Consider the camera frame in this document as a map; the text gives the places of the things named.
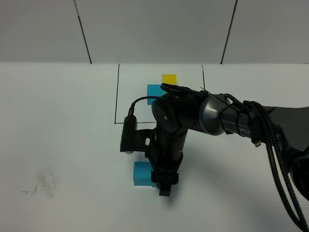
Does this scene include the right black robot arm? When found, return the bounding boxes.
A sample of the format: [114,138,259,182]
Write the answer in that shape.
[151,84,309,198]

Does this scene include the right black cable bundle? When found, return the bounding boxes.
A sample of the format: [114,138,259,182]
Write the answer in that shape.
[127,83,309,232]

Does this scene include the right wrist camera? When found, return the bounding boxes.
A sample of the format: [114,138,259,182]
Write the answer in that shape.
[120,115,154,154]

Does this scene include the blue template cube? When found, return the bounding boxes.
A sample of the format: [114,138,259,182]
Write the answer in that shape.
[147,84,163,97]

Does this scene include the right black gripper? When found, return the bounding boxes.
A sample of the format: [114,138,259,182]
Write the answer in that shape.
[145,125,187,196]

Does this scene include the yellow template cube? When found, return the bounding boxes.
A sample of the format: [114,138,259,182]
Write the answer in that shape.
[162,74,177,85]

